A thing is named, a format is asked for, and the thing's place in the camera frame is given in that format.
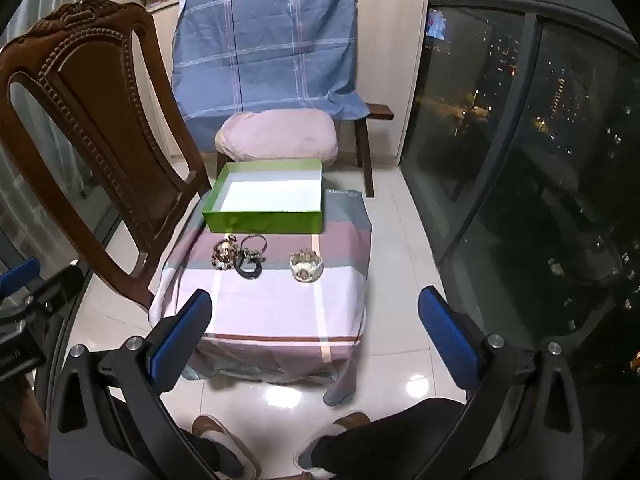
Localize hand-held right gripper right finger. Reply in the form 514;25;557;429
415;286;586;480

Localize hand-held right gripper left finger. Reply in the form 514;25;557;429
47;289;261;480

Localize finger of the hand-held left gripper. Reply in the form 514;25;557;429
0;258;83;311

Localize brown bead bracelet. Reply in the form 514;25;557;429
212;245;240;271

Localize black wristwatch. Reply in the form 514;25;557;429
234;252;263;279

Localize thin metal bangle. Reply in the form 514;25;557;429
240;233;268;257

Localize green cardboard box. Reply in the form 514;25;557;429
201;158;325;235

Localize person's left forearm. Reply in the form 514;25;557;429
0;370;51;466

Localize person's left shoe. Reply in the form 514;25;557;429
191;414;262;480

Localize person's shoe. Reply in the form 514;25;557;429
191;414;262;480
295;411;372;480

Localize person's right leg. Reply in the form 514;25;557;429
310;397;471;480

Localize person's leg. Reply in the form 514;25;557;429
310;397;471;480
177;427;246;480

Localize person's left leg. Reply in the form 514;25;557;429
177;427;246;480

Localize person's right shoe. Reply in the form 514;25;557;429
295;411;372;480

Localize carved wooden chair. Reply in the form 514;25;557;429
0;0;213;311

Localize pink pillow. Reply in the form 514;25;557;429
215;109;338;166

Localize dark wooden bench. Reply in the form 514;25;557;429
337;103;394;198

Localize blue plaid cloth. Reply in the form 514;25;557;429
171;0;370;153

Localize dark window frame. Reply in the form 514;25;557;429
400;0;640;411

